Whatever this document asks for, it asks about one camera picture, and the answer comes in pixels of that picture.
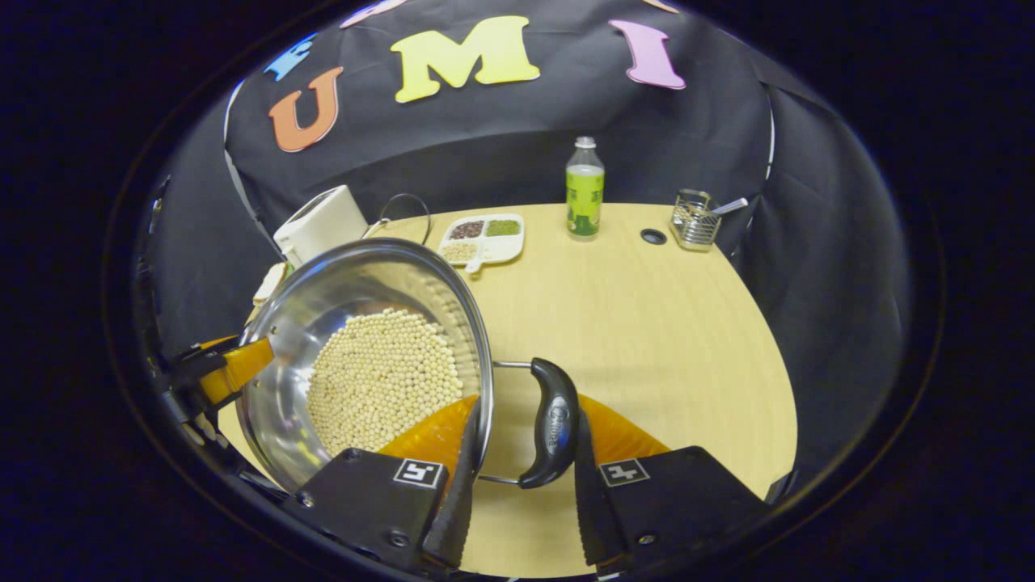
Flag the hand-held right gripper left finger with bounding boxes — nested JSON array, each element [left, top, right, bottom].
[[281, 394, 484, 576]]

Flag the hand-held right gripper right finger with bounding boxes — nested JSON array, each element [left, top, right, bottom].
[[571, 394, 773, 576]]

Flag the stainless steel pot black handles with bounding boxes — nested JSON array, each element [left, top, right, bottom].
[[236, 238, 580, 494]]

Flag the small plate with bread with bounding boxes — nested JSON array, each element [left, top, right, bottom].
[[252, 261, 288, 306]]

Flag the pile of yellow beans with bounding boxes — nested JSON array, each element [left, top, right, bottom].
[[306, 307, 464, 458]]

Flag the white toaster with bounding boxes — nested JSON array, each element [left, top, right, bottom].
[[273, 184, 369, 268]]

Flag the white divided tray with grains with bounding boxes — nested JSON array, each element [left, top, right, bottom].
[[437, 213, 525, 276]]

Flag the green label plastic bottle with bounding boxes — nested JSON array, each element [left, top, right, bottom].
[[565, 136, 606, 242]]

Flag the black toaster cable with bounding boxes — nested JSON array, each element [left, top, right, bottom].
[[364, 192, 432, 245]]

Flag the metal wire basket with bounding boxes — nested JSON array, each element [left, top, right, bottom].
[[670, 188, 722, 251]]

